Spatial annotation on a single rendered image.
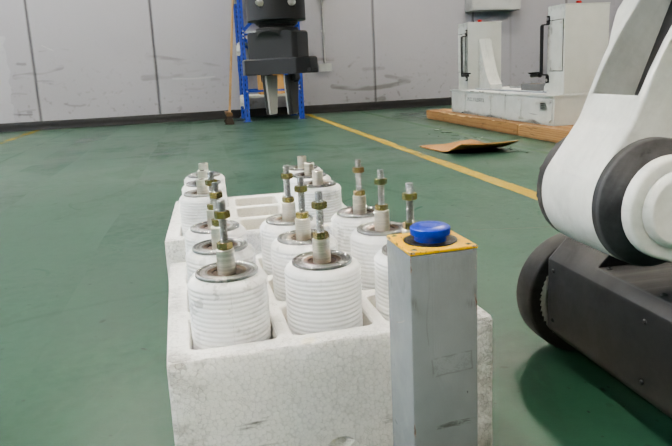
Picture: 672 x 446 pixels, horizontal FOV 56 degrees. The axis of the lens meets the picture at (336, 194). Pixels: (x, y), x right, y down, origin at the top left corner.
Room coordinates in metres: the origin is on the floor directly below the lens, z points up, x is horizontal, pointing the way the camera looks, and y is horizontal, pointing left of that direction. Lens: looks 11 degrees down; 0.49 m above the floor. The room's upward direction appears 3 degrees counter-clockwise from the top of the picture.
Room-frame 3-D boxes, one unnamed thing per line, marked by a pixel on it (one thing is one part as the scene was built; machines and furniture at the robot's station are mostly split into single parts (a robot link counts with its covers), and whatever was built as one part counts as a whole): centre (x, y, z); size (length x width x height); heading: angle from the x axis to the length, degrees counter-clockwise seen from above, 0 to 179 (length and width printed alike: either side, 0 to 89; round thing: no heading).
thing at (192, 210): (1.25, 0.27, 0.16); 0.10 x 0.10 x 0.18
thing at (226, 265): (0.73, 0.14, 0.26); 0.02 x 0.02 x 0.03
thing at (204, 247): (0.85, 0.16, 0.25); 0.08 x 0.08 x 0.01
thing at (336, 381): (0.87, 0.05, 0.09); 0.39 x 0.39 x 0.18; 14
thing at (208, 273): (0.73, 0.14, 0.25); 0.08 x 0.08 x 0.01
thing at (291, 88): (0.98, 0.06, 0.45); 0.03 x 0.02 x 0.06; 153
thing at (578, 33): (4.67, -1.44, 0.45); 1.61 x 0.57 x 0.74; 12
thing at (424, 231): (0.61, -0.09, 0.32); 0.04 x 0.04 x 0.02
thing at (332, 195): (1.30, 0.04, 0.16); 0.10 x 0.10 x 0.18
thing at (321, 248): (0.76, 0.02, 0.26); 0.02 x 0.02 x 0.03
